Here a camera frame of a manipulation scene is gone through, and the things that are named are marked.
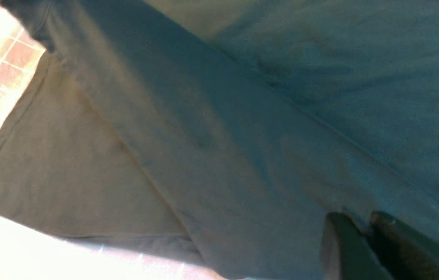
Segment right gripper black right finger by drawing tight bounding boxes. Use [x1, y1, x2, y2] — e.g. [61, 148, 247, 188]
[370, 212, 439, 280]

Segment dark gray long-sleeve top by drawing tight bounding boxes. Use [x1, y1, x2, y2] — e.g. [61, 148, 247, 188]
[0, 0, 439, 280]

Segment pink checkered tablecloth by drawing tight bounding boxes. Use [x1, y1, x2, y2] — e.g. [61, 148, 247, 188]
[0, 18, 221, 280]

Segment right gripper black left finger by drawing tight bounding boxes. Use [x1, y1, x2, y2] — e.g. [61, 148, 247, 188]
[320, 212, 393, 280]

